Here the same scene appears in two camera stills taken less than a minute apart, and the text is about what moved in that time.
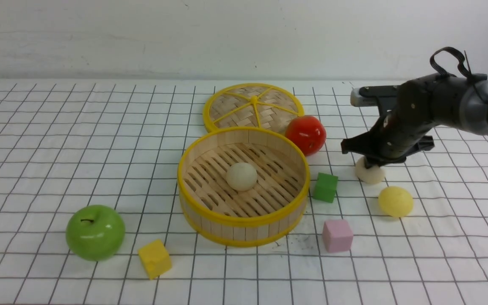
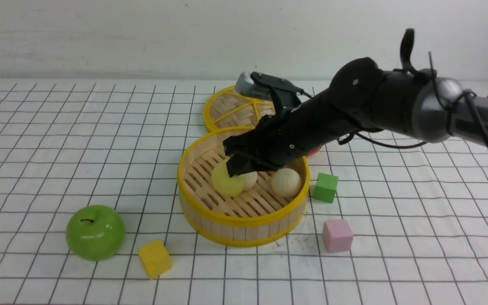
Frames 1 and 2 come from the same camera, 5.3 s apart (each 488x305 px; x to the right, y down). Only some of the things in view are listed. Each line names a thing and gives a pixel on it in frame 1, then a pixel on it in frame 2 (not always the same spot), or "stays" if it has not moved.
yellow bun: [395, 201] → [228, 185]
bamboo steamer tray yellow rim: [267, 212] stays
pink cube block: [337, 235] stays
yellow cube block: [155, 258] stays
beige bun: [372, 175] → [286, 183]
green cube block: [325, 187] stays
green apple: [95, 233] stays
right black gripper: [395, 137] → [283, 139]
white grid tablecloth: [436, 227] stays
